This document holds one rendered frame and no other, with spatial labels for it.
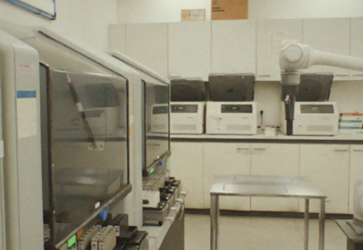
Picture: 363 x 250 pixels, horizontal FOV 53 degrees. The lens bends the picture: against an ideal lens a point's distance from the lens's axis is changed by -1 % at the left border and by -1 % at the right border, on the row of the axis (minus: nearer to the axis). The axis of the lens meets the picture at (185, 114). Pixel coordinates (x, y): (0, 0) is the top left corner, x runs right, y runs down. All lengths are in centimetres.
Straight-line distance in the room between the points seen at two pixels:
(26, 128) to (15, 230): 20
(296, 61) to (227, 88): 280
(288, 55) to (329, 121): 258
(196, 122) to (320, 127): 131
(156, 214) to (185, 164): 238
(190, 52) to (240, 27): 63
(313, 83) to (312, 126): 54
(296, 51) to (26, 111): 111
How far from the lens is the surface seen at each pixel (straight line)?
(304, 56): 160
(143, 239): 143
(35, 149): 85
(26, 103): 81
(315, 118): 408
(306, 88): 441
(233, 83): 426
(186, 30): 438
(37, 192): 87
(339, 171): 420
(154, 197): 175
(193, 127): 403
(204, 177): 410
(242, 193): 200
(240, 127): 401
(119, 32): 456
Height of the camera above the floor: 134
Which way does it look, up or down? 3 degrees down
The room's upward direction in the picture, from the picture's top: straight up
